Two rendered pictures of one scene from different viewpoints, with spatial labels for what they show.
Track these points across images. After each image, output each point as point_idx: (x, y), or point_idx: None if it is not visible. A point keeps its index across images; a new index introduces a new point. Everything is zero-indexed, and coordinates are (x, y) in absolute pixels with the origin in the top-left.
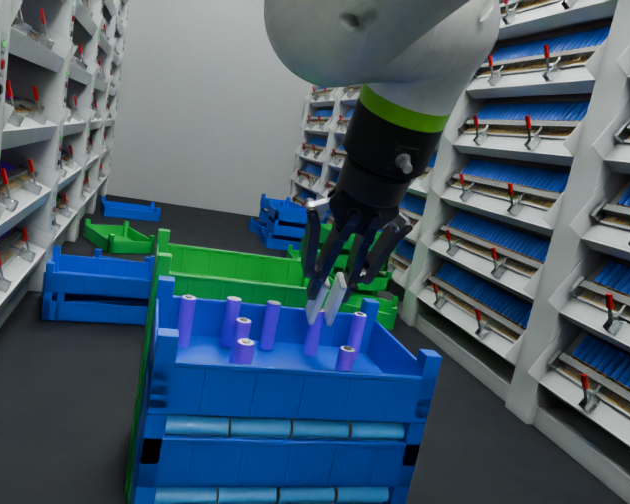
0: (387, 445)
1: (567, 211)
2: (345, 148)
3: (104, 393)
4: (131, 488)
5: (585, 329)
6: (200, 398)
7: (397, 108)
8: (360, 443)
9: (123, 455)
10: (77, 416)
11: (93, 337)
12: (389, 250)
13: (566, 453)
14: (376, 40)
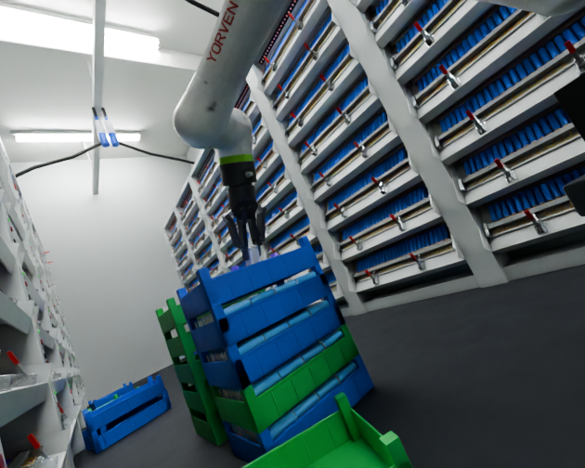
0: (312, 278)
1: (316, 226)
2: (226, 184)
3: (167, 438)
4: (222, 385)
5: (354, 258)
6: (230, 290)
7: (235, 156)
8: (303, 281)
9: (201, 440)
10: (160, 453)
11: (138, 434)
12: (263, 221)
13: (385, 307)
14: (219, 113)
